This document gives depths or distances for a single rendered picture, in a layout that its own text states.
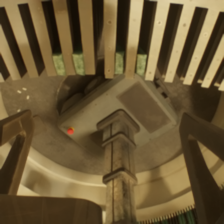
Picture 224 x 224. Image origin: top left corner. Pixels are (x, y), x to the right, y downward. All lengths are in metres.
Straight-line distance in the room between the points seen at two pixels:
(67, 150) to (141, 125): 0.85
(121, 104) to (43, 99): 0.66
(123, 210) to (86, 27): 0.71
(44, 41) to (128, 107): 0.98
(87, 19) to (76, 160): 1.79
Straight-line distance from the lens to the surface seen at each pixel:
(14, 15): 0.23
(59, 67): 0.23
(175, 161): 1.96
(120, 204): 0.84
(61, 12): 0.22
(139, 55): 0.22
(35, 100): 1.60
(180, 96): 1.55
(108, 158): 1.02
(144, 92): 1.12
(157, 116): 1.23
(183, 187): 1.85
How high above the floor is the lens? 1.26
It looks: 55 degrees down
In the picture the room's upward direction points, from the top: 179 degrees counter-clockwise
